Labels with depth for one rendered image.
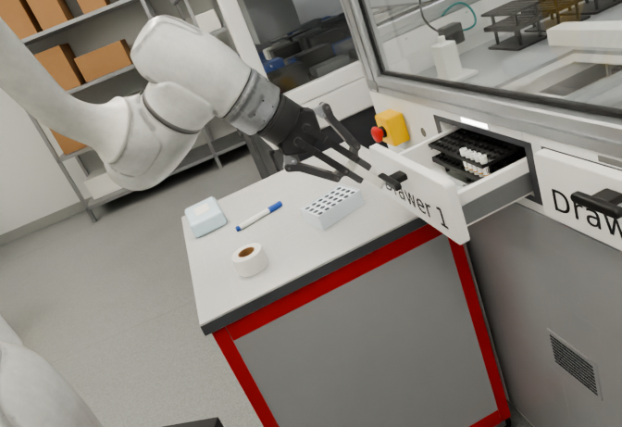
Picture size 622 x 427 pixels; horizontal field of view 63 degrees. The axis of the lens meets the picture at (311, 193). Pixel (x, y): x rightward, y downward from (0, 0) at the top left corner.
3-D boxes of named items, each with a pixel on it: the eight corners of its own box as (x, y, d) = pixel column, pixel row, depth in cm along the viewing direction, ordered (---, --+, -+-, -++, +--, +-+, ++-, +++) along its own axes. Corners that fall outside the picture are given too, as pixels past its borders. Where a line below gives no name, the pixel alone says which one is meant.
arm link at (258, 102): (256, 69, 72) (291, 91, 75) (245, 65, 81) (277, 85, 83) (224, 123, 73) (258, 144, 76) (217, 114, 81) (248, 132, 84)
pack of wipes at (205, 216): (229, 223, 136) (222, 209, 134) (196, 240, 134) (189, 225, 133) (219, 207, 150) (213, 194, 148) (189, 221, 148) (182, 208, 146)
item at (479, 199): (463, 230, 81) (454, 196, 78) (392, 185, 104) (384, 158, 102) (662, 127, 87) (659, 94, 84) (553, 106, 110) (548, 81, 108)
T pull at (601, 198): (618, 221, 59) (616, 211, 59) (569, 202, 66) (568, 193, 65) (642, 208, 60) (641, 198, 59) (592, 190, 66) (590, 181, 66)
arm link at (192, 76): (255, 51, 79) (212, 112, 85) (164, -11, 72) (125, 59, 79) (252, 82, 70) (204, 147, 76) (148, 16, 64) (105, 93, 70)
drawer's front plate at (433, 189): (462, 246, 80) (444, 185, 75) (383, 193, 106) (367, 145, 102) (471, 242, 80) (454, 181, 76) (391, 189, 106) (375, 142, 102)
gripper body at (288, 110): (257, 140, 76) (306, 169, 80) (287, 92, 75) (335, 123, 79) (248, 131, 83) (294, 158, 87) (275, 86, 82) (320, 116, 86)
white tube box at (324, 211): (323, 231, 113) (317, 216, 112) (304, 222, 121) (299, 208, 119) (365, 203, 118) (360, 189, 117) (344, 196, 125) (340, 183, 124)
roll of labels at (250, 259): (259, 276, 106) (252, 260, 104) (232, 278, 109) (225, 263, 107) (273, 256, 111) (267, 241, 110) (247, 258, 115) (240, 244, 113)
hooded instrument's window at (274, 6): (264, 119, 163) (204, -25, 146) (206, 75, 326) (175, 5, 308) (556, -11, 180) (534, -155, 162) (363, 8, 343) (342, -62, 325)
